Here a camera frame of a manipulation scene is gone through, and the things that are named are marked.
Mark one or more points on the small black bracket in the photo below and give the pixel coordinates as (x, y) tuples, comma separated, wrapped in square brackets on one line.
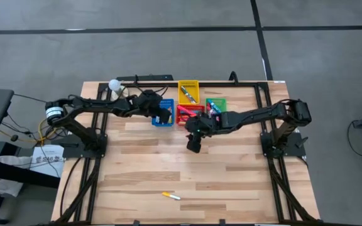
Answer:
[(222, 222), (136, 223)]

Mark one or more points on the blue plastic basket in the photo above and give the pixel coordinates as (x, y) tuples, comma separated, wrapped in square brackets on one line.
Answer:
[(167, 103)]

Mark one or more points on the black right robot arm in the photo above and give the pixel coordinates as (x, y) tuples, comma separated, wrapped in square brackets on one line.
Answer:
[(262, 114)]

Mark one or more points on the white marker yellow cap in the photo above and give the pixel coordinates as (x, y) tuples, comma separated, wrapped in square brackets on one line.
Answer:
[(171, 196)]

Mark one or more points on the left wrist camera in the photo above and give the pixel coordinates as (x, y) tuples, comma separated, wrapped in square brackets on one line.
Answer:
[(148, 93)]

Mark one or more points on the red plastic basket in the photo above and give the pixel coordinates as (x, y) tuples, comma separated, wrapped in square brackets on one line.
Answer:
[(200, 106)]

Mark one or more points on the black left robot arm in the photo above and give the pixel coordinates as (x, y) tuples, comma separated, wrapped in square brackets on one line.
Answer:
[(90, 106)]

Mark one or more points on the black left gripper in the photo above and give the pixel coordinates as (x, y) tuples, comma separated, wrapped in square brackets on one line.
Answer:
[(146, 105)]

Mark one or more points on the light bulb lamp brass base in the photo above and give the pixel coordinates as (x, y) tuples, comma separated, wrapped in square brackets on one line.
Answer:
[(114, 84)]

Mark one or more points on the black aluminium table frame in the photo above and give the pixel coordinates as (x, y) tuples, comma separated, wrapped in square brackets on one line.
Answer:
[(231, 84)]

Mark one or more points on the black power strip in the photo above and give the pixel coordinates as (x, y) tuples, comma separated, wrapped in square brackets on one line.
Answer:
[(144, 77)]

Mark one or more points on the green plastic basket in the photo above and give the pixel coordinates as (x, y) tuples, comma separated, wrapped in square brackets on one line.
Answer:
[(223, 101)]

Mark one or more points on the thin green Expo marker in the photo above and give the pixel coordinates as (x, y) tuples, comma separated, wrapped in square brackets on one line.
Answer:
[(188, 94)]

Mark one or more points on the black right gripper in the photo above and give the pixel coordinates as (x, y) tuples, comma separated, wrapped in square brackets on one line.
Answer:
[(204, 125)]

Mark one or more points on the yellow plastic basket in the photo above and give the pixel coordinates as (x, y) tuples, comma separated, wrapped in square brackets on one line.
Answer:
[(188, 100)]

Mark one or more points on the white paper sheet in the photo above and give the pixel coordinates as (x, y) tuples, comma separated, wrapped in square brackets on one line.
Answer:
[(47, 157)]

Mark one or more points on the white plastic bag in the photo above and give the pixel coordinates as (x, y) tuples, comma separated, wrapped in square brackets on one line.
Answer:
[(5, 185)]

